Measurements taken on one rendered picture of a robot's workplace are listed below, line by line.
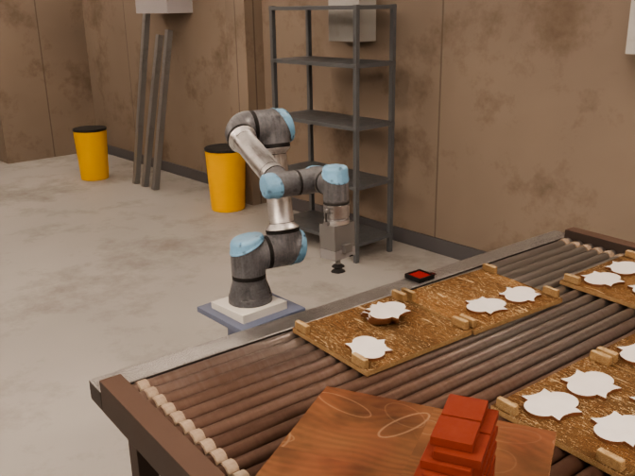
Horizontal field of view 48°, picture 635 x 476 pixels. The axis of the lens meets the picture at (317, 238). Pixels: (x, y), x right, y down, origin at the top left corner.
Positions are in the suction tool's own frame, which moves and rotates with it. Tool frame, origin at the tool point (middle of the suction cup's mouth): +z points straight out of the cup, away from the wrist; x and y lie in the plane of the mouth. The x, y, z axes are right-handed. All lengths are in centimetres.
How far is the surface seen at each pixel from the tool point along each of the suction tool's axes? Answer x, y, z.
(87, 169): 612, 226, 72
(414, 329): -17.8, 13.6, 18.1
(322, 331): 0.8, -6.6, 17.6
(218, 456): -25, -65, 21
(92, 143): 605, 232, 42
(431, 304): -10.4, 31.9, 17.6
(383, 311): -8.4, 10.4, 13.8
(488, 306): -26, 41, 17
